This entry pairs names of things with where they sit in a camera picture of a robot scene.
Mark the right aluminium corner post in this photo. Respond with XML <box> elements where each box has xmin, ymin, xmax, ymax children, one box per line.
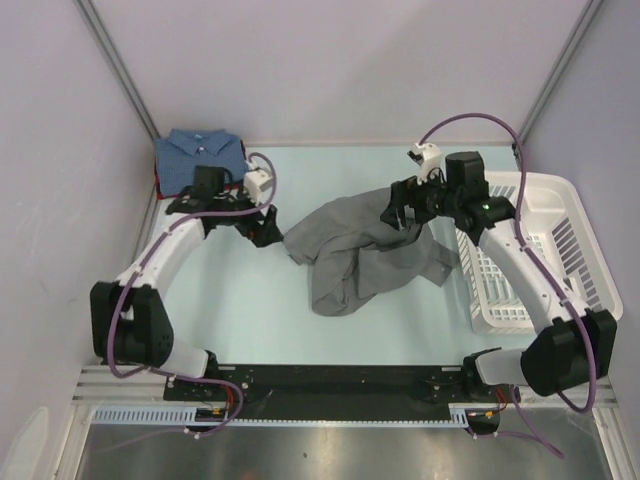
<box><xmin>519</xmin><ymin>0</ymin><xmax>607</xmax><ymax>144</ymax></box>

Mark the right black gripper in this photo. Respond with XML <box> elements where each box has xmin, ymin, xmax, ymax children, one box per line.
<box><xmin>380</xmin><ymin>166</ymin><xmax>461</xmax><ymax>232</ymax></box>

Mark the folded blue checked shirt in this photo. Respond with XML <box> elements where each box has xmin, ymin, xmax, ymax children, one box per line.
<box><xmin>154</xmin><ymin>128</ymin><xmax>248</xmax><ymax>198</ymax></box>

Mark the aluminium frame rail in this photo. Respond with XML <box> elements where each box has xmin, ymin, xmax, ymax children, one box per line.
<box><xmin>73</xmin><ymin>366</ymin><xmax>617</xmax><ymax>408</ymax></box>

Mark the white slotted cable duct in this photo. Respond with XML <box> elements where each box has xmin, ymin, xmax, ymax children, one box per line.
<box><xmin>92</xmin><ymin>405</ymin><xmax>469</xmax><ymax>429</ymax></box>

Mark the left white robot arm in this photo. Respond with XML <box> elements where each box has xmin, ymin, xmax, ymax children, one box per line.
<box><xmin>90</xmin><ymin>153</ymin><xmax>283</xmax><ymax>400</ymax></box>

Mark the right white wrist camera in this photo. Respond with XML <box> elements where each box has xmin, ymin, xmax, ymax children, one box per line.
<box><xmin>407</xmin><ymin>143</ymin><xmax>443</xmax><ymax>185</ymax></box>

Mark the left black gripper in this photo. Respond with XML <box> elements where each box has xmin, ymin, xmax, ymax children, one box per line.
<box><xmin>213</xmin><ymin>182</ymin><xmax>282</xmax><ymax>247</ymax></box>

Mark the white plastic laundry basket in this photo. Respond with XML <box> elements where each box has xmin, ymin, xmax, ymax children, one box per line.
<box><xmin>456</xmin><ymin>173</ymin><xmax>623</xmax><ymax>335</ymax></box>

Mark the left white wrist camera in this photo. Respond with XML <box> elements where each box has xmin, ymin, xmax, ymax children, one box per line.
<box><xmin>243</xmin><ymin>152</ymin><xmax>276</xmax><ymax>206</ymax></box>

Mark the folded red shirt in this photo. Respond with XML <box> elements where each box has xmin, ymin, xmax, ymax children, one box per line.
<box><xmin>155</xmin><ymin>139</ymin><xmax>247</xmax><ymax>198</ymax></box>

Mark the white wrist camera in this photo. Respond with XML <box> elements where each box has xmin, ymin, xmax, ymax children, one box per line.
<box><xmin>407</xmin><ymin>143</ymin><xmax>443</xmax><ymax>185</ymax></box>
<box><xmin>243</xmin><ymin>152</ymin><xmax>276</xmax><ymax>206</ymax></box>

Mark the left aluminium corner post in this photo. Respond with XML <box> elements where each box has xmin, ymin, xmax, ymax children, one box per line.
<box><xmin>73</xmin><ymin>0</ymin><xmax>160</xmax><ymax>141</ymax></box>

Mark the aluminium corner post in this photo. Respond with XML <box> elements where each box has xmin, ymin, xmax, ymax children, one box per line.
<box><xmin>73</xmin><ymin>0</ymin><xmax>160</xmax><ymax>141</ymax></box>
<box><xmin>519</xmin><ymin>0</ymin><xmax>607</xmax><ymax>144</ymax></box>

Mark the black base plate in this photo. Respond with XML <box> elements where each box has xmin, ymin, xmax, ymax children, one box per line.
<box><xmin>163</xmin><ymin>363</ymin><xmax>521</xmax><ymax>437</ymax></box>

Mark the grey long sleeve shirt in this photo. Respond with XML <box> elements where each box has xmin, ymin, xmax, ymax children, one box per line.
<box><xmin>283</xmin><ymin>188</ymin><xmax>459</xmax><ymax>317</ymax></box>

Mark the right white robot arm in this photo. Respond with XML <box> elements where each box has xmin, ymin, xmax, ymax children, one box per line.
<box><xmin>380</xmin><ymin>143</ymin><xmax>617</xmax><ymax>401</ymax></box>

